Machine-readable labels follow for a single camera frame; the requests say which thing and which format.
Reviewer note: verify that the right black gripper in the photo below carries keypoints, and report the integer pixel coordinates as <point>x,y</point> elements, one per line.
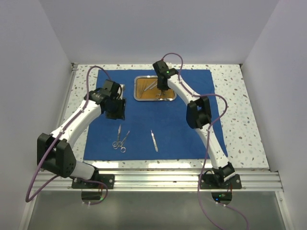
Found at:
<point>159,86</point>

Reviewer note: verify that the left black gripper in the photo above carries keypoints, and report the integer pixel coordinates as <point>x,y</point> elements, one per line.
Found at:
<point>120,114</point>

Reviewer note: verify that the steel scissors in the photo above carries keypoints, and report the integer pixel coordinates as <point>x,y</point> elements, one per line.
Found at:
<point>115,143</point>

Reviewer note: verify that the blue surgical cloth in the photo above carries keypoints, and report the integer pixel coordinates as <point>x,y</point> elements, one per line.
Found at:
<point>167,119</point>

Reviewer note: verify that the steel scalpel handle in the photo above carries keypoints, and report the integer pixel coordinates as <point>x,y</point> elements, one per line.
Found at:
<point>154,141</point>

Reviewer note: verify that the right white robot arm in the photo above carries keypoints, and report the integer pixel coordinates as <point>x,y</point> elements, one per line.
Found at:
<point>199,118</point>

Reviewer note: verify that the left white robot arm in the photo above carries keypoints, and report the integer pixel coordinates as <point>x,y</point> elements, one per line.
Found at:
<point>54,150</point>

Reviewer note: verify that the metal instrument tray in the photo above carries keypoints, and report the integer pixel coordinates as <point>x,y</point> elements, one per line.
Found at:
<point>141,82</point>

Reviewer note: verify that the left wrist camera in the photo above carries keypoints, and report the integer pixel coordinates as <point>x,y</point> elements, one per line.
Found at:
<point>122,87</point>

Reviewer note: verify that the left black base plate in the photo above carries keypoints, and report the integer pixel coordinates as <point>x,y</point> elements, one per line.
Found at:
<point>100,181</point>

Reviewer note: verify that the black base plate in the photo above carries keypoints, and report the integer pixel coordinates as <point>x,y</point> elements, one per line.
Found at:
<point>100,181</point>
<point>210,181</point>

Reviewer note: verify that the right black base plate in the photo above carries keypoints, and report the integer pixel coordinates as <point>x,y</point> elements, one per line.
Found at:
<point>210,181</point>

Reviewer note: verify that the aluminium mounting rail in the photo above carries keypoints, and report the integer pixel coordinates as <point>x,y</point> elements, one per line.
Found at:
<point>186,180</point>

